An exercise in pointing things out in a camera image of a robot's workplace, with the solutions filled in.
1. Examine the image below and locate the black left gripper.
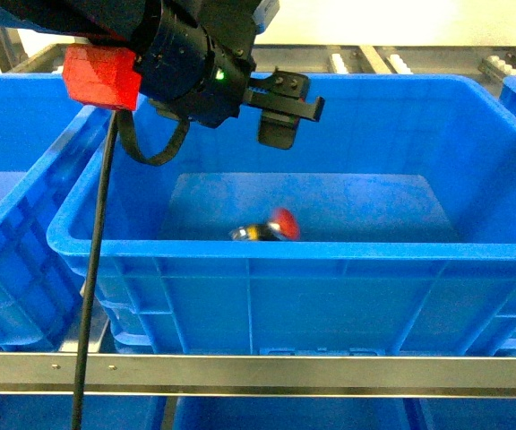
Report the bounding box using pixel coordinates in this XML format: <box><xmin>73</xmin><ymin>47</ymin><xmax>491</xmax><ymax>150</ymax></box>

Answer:
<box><xmin>135</xmin><ymin>1</ymin><xmax>325</xmax><ymax>150</ymax></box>

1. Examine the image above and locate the red mushroom push button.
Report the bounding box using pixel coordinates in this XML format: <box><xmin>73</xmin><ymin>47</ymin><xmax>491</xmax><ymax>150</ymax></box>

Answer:
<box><xmin>230</xmin><ymin>208</ymin><xmax>300</xmax><ymax>242</ymax></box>

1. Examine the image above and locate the large blue plastic crate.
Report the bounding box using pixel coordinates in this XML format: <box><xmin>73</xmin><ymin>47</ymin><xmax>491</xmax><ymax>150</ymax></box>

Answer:
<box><xmin>46</xmin><ymin>73</ymin><xmax>516</xmax><ymax>357</ymax></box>

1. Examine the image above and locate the left blue plastic crate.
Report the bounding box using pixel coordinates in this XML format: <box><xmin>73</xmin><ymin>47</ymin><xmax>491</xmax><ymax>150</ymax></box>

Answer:
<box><xmin>0</xmin><ymin>73</ymin><xmax>109</xmax><ymax>352</ymax></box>

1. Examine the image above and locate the lower blue crate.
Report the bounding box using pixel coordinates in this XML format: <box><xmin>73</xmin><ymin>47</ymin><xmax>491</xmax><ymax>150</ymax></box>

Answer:
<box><xmin>0</xmin><ymin>394</ymin><xmax>516</xmax><ymax>430</ymax></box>

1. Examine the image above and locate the black cable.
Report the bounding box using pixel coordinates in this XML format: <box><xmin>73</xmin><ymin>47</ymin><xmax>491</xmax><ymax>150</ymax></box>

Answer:
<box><xmin>70</xmin><ymin>107</ymin><xmax>192</xmax><ymax>430</ymax></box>

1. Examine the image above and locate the red wrist camera housing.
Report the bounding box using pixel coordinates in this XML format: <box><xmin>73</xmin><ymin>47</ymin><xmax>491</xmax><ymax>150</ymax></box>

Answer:
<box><xmin>62</xmin><ymin>44</ymin><xmax>142</xmax><ymax>111</ymax></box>

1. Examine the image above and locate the metal roller rack frame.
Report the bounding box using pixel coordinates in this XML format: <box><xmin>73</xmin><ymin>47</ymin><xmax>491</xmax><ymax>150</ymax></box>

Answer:
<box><xmin>0</xmin><ymin>24</ymin><xmax>516</xmax><ymax>430</ymax></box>

